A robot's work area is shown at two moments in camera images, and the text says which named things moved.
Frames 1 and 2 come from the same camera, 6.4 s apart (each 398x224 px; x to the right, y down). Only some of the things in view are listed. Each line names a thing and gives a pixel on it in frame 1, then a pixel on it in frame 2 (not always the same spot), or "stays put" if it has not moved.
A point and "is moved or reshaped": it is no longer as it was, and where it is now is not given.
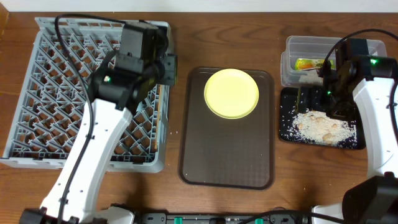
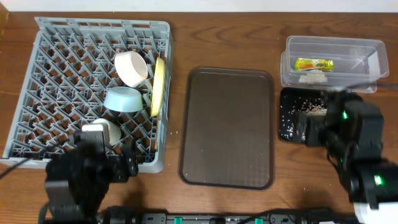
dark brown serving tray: x=219 y=152 stays put
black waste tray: x=294 y=100 stays put
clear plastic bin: x=305 y=55 stays put
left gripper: x=170 y=70 to x=125 y=165
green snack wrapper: x=309 y=63 stays put
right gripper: x=325 y=101 to x=310 y=130
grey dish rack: x=54 y=105 stays put
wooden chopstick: x=158 y=117 stays put
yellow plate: x=231 y=93 to x=158 y=88
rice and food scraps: x=315 y=127 is moved or reshaped
